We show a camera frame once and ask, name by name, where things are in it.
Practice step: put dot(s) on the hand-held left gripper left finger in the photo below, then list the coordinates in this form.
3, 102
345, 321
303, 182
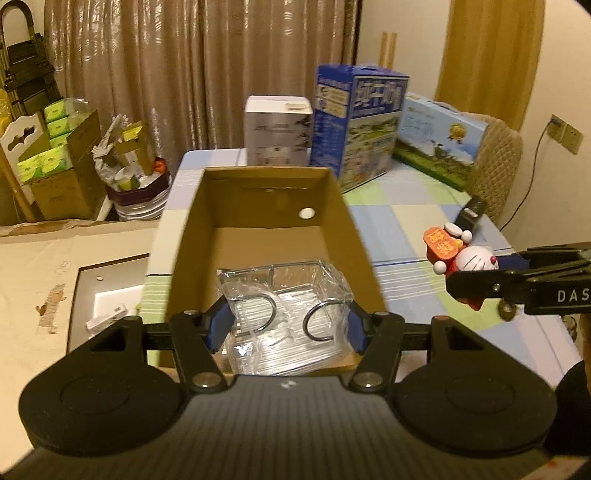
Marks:
218, 325

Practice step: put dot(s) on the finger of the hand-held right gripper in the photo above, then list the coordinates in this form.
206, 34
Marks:
545, 259
485, 284

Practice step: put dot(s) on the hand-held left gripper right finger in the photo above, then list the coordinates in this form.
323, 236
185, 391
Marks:
358, 328

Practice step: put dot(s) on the blue cat toy figure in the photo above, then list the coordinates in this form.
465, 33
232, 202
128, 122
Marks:
466, 263

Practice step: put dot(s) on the black product box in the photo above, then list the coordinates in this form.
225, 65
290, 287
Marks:
472, 214

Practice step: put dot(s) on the brown cardboard box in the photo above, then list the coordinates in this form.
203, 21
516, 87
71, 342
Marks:
277, 198

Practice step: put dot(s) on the checked tablecloth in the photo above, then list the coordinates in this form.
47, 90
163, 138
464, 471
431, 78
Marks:
415, 221

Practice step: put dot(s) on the chair with quilted beige cover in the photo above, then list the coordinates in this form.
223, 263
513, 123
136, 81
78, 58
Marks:
498, 166

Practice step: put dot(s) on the dark framed tray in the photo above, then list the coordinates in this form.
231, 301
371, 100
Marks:
106, 295

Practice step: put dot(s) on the trash bin with plastic bag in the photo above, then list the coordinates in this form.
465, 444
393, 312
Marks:
141, 196

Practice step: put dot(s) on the light blue cow milk box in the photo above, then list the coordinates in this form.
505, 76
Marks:
438, 138

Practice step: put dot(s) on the beige printed cloth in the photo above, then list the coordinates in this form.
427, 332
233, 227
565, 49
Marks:
32, 286

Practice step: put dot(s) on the small brown carton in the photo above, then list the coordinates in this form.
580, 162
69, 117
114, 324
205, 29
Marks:
134, 147

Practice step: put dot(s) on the large brown cardboard carton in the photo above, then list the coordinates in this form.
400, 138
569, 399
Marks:
69, 189

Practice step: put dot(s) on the white product box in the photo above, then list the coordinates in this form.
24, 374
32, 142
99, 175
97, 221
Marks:
277, 131

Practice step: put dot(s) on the dark blue milk carton box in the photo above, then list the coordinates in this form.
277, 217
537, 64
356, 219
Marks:
355, 124

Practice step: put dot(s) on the yellow curtain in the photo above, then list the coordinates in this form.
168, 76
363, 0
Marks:
489, 55

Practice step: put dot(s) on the stack of green tissue packs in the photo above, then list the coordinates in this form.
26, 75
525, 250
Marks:
48, 147

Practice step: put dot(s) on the wooden slats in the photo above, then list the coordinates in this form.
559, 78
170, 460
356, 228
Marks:
388, 50

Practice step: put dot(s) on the pinkish patterned curtain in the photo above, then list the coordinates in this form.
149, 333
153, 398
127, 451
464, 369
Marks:
207, 69

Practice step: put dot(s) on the white carved wooden chair back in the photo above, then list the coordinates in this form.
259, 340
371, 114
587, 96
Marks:
18, 152

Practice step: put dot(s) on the empty wall socket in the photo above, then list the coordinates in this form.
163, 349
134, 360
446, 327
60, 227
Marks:
573, 139

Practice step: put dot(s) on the wall socket with plug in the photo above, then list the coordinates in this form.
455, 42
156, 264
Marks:
557, 127

